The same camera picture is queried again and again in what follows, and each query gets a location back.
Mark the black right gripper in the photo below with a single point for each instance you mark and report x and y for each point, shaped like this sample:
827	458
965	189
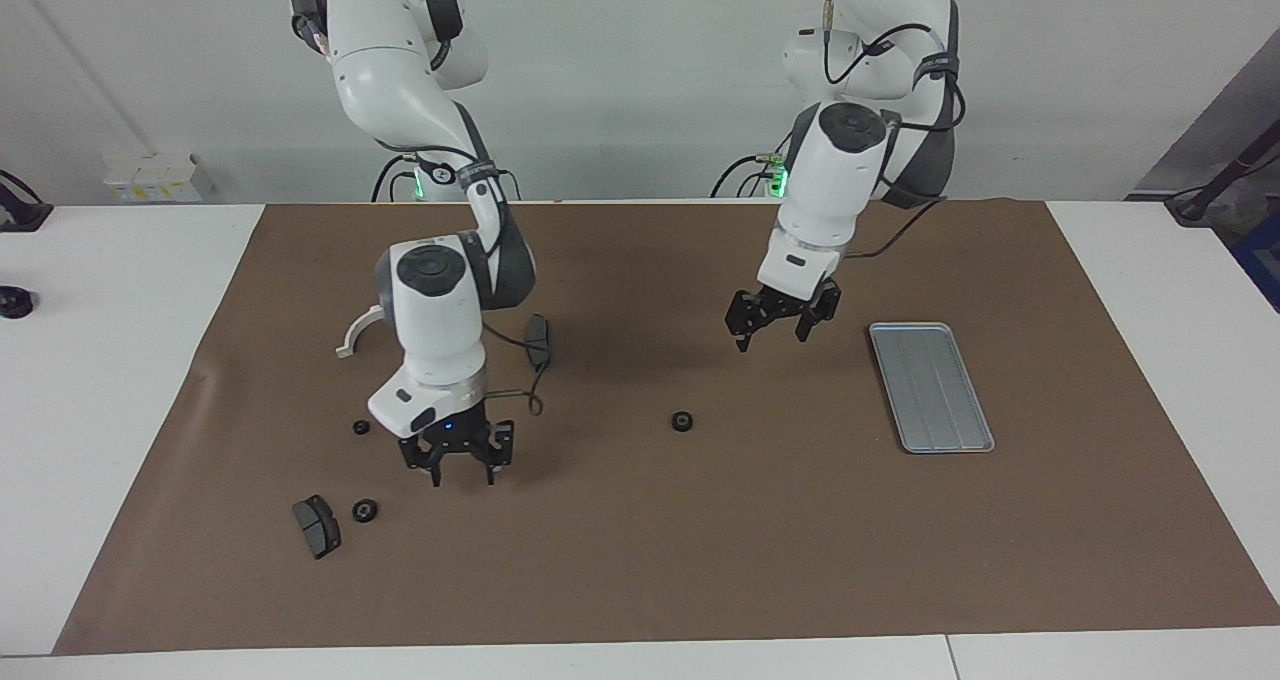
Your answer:
460	442

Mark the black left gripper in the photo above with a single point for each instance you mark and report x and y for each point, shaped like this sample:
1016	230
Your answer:
780	305

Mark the large black bearing gear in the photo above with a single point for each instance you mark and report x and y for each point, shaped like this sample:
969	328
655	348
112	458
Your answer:
682	421
365	510

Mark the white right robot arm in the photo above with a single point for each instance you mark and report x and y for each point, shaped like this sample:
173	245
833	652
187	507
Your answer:
430	300

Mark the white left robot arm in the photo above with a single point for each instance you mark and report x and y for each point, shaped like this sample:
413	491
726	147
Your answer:
830	190

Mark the silver metal compartment tray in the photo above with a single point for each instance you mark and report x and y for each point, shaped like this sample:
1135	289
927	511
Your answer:
930	390

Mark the long dark grey brake pad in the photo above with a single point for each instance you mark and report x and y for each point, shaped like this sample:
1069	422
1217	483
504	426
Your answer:
540	335

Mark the short dark grey brake pad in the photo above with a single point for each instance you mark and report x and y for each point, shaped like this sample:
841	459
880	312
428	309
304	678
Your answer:
316	527

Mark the brown table mat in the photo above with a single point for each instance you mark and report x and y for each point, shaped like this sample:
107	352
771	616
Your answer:
650	540

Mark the black stand pole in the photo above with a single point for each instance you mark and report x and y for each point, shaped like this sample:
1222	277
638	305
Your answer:
1225	180

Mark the black round knob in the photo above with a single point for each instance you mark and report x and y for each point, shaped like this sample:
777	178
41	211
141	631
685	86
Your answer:
15	302

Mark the blue crate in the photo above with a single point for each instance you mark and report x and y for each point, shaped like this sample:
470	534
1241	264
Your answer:
1262	255

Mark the black desk clamp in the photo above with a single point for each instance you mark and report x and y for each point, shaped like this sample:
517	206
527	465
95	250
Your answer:
20	210

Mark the white wall socket box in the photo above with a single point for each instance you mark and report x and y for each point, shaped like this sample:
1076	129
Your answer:
150	177

